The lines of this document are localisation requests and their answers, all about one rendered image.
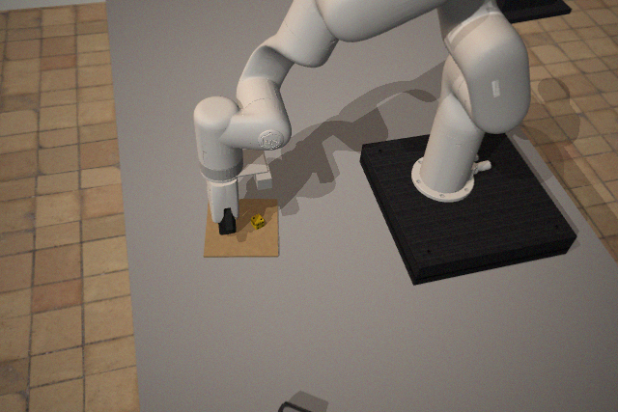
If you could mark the yellow die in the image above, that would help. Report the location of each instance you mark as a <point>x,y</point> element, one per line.
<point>257,221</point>

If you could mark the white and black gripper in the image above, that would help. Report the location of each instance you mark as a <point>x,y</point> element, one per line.
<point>224,195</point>

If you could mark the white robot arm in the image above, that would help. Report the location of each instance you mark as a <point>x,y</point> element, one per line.
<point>490,56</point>

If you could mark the tan square mat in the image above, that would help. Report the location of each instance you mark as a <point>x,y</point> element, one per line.
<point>246,242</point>

